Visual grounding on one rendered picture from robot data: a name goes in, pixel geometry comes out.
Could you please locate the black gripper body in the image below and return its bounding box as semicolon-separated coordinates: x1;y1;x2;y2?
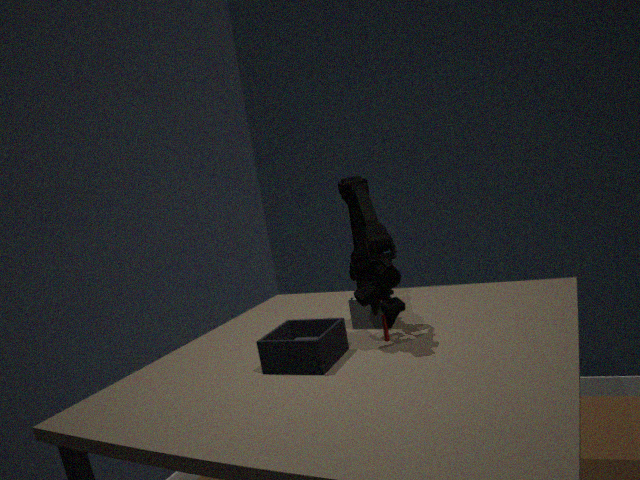
359;275;405;315

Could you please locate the dark red peg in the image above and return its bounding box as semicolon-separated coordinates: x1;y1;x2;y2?
382;315;389;341

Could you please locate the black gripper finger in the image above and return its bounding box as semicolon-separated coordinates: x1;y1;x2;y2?
386;311;400;329
371;299;381;316

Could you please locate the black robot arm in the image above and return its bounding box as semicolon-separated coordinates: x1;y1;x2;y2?
338;176;401;307

